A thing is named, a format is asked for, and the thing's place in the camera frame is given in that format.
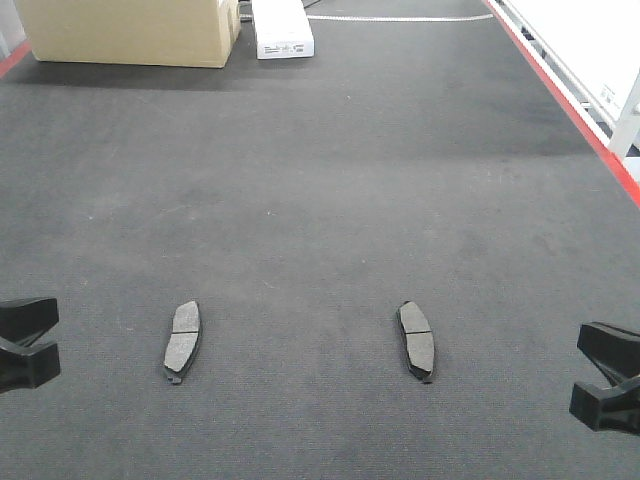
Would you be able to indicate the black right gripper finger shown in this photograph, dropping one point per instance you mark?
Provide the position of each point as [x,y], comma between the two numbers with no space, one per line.
[612,349]
[614,408]

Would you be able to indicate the white long box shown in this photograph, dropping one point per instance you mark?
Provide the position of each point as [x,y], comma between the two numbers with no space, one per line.
[282,30]

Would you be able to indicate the brake pad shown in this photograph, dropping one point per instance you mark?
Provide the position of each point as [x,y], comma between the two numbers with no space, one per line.
[183,342]
[418,339]

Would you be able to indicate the cardboard box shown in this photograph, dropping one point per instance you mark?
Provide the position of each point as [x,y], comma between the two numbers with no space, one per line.
[163,33]

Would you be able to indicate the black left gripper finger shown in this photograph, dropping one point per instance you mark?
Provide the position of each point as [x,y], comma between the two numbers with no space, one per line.
[28,367]
[24,321]

